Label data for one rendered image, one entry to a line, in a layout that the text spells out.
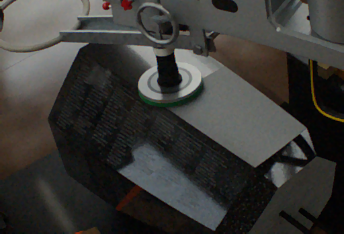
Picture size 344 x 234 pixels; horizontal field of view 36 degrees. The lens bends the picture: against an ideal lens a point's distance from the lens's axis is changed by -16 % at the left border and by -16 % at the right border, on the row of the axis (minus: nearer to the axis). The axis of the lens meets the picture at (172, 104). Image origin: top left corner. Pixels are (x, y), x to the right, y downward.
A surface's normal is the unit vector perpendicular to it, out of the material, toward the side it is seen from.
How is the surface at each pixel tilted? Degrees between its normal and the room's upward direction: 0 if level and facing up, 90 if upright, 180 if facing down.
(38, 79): 0
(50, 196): 0
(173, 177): 45
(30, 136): 0
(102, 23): 90
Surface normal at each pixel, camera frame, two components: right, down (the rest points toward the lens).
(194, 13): -0.55, 0.57
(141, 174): -0.65, -0.22
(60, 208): -0.15, -0.78
